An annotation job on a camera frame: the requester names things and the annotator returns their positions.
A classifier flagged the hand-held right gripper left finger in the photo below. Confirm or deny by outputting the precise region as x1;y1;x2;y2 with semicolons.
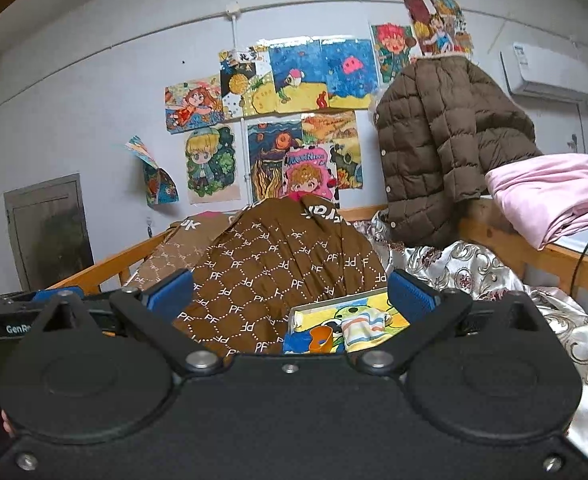
19;269;222;376

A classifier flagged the yellow blue cartoon cloth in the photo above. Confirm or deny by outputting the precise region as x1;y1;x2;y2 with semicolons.
284;296;411;355

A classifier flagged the white wall conduit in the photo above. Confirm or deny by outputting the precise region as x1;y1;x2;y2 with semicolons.
223;2;251;202

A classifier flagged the wooden bunk frame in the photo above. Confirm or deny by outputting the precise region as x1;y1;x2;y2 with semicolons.
456;195;588;307

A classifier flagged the grey metal tray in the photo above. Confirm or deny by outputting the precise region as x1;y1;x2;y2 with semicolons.
288;287;416;356

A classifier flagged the grey small door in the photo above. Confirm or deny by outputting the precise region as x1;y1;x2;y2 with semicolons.
3;173;96;292

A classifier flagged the striped small sock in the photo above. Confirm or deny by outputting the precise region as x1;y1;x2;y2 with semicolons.
340;308;393;352

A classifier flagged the pink folded blanket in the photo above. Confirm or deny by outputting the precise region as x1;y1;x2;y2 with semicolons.
485;154;588;252

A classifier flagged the white air conditioner pipe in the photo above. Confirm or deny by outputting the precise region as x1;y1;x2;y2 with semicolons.
569;101;588;154

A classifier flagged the colourful cartoon cloth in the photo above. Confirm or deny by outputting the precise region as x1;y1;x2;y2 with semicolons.
125;0;475;208

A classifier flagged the orange band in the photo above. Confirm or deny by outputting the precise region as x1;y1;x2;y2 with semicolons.
308;326;336;354

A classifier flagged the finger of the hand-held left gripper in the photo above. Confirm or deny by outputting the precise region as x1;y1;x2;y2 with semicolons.
29;286;86;305

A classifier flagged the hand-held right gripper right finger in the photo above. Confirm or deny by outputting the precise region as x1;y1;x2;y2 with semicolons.
354;269;565;376

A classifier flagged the silver floral bedspread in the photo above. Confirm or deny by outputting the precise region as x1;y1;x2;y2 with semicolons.
366;209;588;466

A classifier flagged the white air conditioner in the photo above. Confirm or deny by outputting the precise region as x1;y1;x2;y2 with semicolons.
499;41;588;104

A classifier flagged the brown printed quilt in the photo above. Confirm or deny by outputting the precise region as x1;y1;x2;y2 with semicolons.
133;194;391;357

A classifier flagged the brown puffer jacket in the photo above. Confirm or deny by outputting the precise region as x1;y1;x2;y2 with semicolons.
374;56;545;250

